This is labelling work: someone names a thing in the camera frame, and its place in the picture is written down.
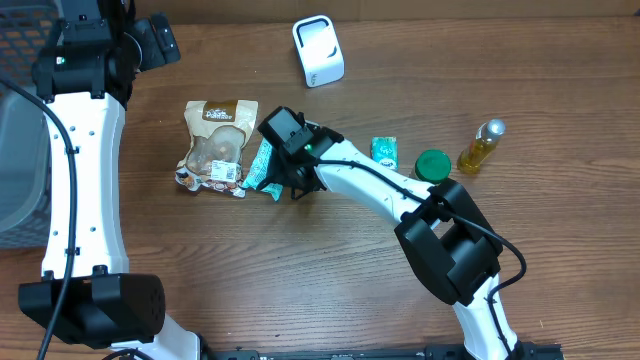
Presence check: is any teal snack packet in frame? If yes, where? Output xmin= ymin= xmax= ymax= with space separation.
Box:
xmin=242 ymin=139 xmax=283 ymax=201

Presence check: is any green white tissue pack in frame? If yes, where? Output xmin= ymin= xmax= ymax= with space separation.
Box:
xmin=371 ymin=137 xmax=398 ymax=171

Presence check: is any brown and white snack bag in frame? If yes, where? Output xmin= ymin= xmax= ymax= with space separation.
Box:
xmin=175 ymin=100 xmax=259 ymax=198

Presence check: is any green lid seasoning jar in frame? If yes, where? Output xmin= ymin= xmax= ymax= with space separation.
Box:
xmin=412 ymin=149 xmax=452 ymax=184

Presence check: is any yellow dish soap bottle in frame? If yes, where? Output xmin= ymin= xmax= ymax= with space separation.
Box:
xmin=457 ymin=119 xmax=506 ymax=174

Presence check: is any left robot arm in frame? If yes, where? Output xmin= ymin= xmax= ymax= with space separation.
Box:
xmin=18 ymin=0 xmax=209 ymax=359

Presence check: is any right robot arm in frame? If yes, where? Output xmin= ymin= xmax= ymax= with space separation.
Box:
xmin=258 ymin=106 xmax=523 ymax=359

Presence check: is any white barcode scanner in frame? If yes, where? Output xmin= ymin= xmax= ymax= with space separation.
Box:
xmin=292 ymin=15 xmax=345 ymax=88

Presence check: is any grey plastic mesh basket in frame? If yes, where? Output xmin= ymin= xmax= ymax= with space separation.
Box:
xmin=1 ymin=0 xmax=59 ymax=249

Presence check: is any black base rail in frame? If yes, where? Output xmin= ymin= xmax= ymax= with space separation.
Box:
xmin=201 ymin=342 xmax=565 ymax=360

